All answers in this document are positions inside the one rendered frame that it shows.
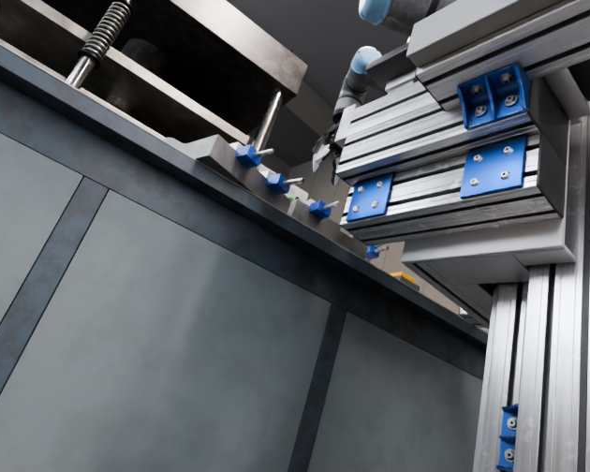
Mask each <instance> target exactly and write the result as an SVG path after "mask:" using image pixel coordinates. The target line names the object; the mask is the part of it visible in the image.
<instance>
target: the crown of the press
mask: <svg viewBox="0 0 590 472"><path fill-rule="evenodd" d="M41 1H42V2H44V3H45V4H47V5H48V6H50V7H52V8H53V9H55V10H56V11H58V12H60V13H61V14H63V15H64V16H66V17H67V18H69V19H70V20H72V21H73V22H74V23H76V24H77V25H79V26H80V27H82V28H83V29H85V30H86V31H88V32H90V33H91V34H93V33H94V31H95V29H96V27H97V26H98V25H99V22H101V19H102V18H103V17H104V15H105V14H106V12H107V10H108V9H109V7H110V6H111V4H112V0H41ZM133 9H134V13H133V14H132V16H130V17H128V20H127V21H126V23H125V24H124V27H123V28H122V30H121V31H120V32H119V35H118V36H117V38H116V39H115V40H114V42H113V43H112V45H111V47H113V48H114V49H115V50H117V51H118V52H120V53H122V54H123V55H125V56H126V57H128V58H129V59H131V60H132V61H134V62H135V63H137V64H138V65H140V66H142V67H143V68H145V69H147V70H148V71H150V72H151V73H153V74H154V75H156V76H157V77H158V78H159V79H161V80H162V81H164V82H166V83H167V84H169V85H170V86H172V87H173V88H175V89H177V90H178V91H180V92H181V93H183V94H184V95H186V96H188V97H189V98H191V99H192V100H194V101H195V102H197V103H198V104H200V105H201V106H202V107H203V108H205V109H207V110H208V111H210V112H212V113H213V114H215V115H216V116H218V117H219V118H221V119H222V120H224V121H225V122H227V123H228V124H230V125H232V126H233V127H235V128H237V129H238V130H240V131H241V132H243V133H244V134H245V135H247V134H248V133H250V132H251V131H252V130H253V129H255V128H256V127H257V126H259V125H260V122H261V120H262V117H263V115H264V112H265V111H266V108H267V106H268V103H269V101H270V98H271V96H272V93H273V89H275V88H280V89H282V90H284V91H285V97H284V99H283V102H282V105H281V107H280V109H281V108H282V107H283V106H284V105H286V104H287V103H288V102H289V101H290V100H291V99H292V98H294V97H295V96H296V95H297V94H298V92H299V90H300V87H301V84H302V80H303V77H304V74H305V72H306V69H307V67H308V65H307V64H306V63H304V62H303V61H302V54H300V53H299V52H298V51H296V50H295V49H291V50H288V49H286V48H285V47H284V46H283V45H281V44H280V43H279V42H278V41H276V40H275V39H274V38H273V37H271V36H270V35H269V34H267V33H266V32H265V31H263V30H262V29H261V28H260V27H258V26H257V25H256V24H255V23H253V22H252V21H251V20H249V19H248V18H247V17H246V16H244V15H243V14H242V12H240V11H239V10H238V9H236V8H235V7H234V6H232V5H231V4H230V3H229V2H227V1H226V0H135V3H134V5H133ZM105 102H107V103H109V104H110V105H112V106H113V107H114V108H116V109H118V110H119V111H122V112H123V113H125V114H127V115H129V116H130V114H131V112H132V108H131V106H130V105H129V104H128V103H127V102H126V101H125V100H123V99H122V98H120V97H119V96H108V98H107V99H106V101H105Z"/></svg>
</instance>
